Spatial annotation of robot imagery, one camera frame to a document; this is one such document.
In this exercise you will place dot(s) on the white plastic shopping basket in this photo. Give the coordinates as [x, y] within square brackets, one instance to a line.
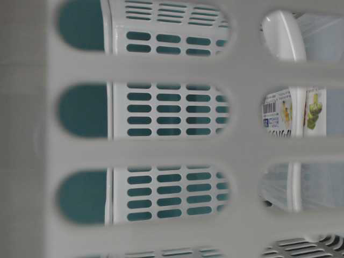
[37, 154]

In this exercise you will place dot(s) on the white chinese soup spoon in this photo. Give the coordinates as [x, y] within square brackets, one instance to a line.
[283, 36]

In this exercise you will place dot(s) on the printed paper product label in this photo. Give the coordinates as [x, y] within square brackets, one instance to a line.
[283, 118]

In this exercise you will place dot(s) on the clear plastic food container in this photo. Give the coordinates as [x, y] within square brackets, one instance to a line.
[295, 186]

